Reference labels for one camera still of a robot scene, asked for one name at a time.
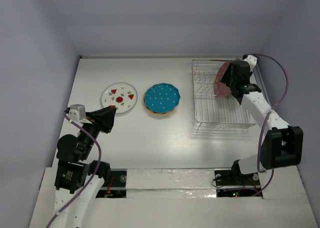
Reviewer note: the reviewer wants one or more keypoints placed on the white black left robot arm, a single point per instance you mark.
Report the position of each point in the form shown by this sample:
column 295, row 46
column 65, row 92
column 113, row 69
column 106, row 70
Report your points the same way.
column 80, row 170

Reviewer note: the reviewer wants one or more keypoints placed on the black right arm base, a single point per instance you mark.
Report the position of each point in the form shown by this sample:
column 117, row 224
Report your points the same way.
column 226, row 178

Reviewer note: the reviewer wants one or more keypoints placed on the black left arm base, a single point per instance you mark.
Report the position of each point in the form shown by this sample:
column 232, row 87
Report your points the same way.
column 115, row 187

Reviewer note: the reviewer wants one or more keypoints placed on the blue dotted plate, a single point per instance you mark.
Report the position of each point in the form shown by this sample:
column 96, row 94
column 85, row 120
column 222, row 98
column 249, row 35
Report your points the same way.
column 162, row 98

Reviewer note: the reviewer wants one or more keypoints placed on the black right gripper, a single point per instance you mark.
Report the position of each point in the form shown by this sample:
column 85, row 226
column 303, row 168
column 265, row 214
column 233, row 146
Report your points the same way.
column 231, row 76

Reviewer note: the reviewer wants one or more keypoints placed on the maroon dotted plate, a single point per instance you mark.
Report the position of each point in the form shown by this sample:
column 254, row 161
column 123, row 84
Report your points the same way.
column 220, row 89

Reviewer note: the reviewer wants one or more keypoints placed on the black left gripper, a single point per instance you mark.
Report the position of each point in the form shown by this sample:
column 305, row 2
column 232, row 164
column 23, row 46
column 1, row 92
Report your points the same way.
column 107, row 114

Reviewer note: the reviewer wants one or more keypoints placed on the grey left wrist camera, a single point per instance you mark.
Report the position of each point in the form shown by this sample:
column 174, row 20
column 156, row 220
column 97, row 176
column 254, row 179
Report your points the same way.
column 77, row 112

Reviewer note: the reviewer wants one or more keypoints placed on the white watermelon pattern plate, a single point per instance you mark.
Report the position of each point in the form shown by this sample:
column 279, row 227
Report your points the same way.
column 121, row 96

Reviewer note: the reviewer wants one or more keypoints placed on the clear wire dish rack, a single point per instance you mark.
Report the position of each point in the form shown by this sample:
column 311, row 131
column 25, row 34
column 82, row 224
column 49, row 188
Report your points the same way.
column 210, row 110

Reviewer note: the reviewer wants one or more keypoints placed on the yellow dotted plate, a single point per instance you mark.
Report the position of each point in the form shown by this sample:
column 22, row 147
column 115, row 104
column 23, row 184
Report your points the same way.
column 157, row 115

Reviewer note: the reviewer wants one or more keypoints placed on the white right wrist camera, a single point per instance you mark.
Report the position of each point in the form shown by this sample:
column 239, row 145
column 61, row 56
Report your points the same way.
column 251, row 60

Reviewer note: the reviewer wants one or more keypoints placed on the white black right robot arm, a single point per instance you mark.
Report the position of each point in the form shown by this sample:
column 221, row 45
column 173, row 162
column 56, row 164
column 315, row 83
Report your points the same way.
column 280, row 144

